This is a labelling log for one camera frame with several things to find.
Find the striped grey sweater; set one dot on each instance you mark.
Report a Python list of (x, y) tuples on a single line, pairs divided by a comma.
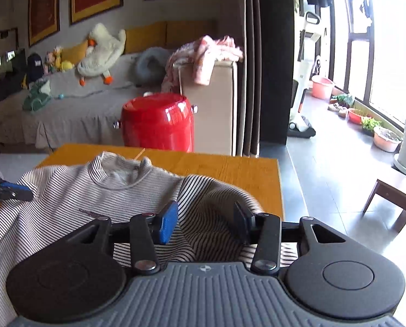
[(67, 197)]

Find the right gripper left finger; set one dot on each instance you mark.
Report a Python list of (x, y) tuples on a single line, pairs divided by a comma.
[(142, 232)]

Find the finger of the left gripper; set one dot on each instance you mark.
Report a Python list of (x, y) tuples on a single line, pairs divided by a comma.
[(18, 192)]

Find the green cloth on sofa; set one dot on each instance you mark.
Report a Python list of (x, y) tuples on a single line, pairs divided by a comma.
[(39, 95)]

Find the green leafy seedling tray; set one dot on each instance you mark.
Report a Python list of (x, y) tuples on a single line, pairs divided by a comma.
[(368, 124)]

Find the red basin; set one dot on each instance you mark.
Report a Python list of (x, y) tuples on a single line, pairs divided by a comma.
[(357, 116)]

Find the pink clothes pile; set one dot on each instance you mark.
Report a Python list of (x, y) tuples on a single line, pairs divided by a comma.
[(202, 55)]

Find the white bowl planter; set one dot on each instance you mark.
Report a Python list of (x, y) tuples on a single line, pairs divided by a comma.
[(386, 139)]

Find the beige cardboard box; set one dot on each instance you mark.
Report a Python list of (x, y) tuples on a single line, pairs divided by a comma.
[(214, 107)]

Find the pink plastic bucket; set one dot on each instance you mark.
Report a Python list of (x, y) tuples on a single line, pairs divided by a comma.
[(322, 87)]

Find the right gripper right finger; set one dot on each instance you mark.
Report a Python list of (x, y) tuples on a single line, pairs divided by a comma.
[(268, 232)]

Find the dark brown curtain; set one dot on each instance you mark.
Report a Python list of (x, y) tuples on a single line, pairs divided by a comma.
[(266, 74)]

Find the white goose plush toy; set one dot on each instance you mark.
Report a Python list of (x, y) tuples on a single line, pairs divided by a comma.
[(102, 53)]

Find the red framed picture left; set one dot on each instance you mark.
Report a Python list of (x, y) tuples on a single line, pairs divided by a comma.
[(43, 20)]

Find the wooden low stool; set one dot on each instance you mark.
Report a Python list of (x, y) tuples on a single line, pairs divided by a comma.
[(391, 185)]

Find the yellow plush toy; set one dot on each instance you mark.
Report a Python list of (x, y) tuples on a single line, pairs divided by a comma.
[(60, 64)]

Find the grey covered sofa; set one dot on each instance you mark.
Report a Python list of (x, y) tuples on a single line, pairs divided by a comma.
[(85, 114)]

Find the white exercise machine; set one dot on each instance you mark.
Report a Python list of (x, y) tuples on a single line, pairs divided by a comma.
[(307, 28)]

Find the grey neck pillow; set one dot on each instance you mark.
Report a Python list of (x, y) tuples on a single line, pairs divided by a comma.
[(150, 66)]

